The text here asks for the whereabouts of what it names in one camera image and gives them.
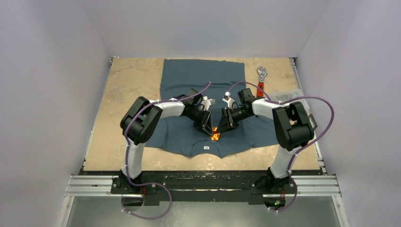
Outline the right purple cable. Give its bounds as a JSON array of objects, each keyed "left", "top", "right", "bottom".
[{"left": 228, "top": 81, "right": 335, "bottom": 214}]

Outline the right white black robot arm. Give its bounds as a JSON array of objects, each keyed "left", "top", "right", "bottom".
[{"left": 217, "top": 88, "right": 314, "bottom": 192}]

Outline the clear plastic screw box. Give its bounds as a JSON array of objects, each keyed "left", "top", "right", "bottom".
[{"left": 268, "top": 89, "right": 304, "bottom": 102}]

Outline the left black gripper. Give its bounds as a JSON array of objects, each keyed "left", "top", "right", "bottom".
[{"left": 188, "top": 106, "right": 213, "bottom": 136}]

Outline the blue grey t-shirt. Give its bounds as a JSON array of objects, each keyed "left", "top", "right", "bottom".
[{"left": 144, "top": 59, "right": 280, "bottom": 158}]

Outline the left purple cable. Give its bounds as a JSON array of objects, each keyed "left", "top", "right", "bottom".
[{"left": 121, "top": 81, "right": 211, "bottom": 220}]

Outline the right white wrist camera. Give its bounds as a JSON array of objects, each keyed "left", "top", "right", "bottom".
[{"left": 222, "top": 91, "right": 235, "bottom": 109}]

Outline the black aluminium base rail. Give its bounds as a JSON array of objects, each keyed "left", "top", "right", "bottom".
[{"left": 65, "top": 171, "right": 340, "bottom": 209}]

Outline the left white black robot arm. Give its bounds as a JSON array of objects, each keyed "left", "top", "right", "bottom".
[{"left": 120, "top": 90, "right": 216, "bottom": 193}]

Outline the orange yellow flower brooch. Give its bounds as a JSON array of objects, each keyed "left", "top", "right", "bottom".
[{"left": 210, "top": 127, "right": 220, "bottom": 142}]

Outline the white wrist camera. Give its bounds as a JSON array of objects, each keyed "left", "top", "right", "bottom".
[
  {"left": 201, "top": 96, "right": 216, "bottom": 111},
  {"left": 222, "top": 91, "right": 235, "bottom": 109}
]

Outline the red handled adjustable wrench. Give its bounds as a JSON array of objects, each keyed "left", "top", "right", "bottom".
[{"left": 257, "top": 66, "right": 268, "bottom": 97}]

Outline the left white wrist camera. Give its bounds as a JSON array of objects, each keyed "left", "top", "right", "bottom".
[{"left": 201, "top": 96, "right": 216, "bottom": 111}]

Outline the purple cable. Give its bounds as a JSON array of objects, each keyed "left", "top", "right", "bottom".
[
  {"left": 228, "top": 81, "right": 335, "bottom": 214},
  {"left": 121, "top": 81, "right": 211, "bottom": 220}
]

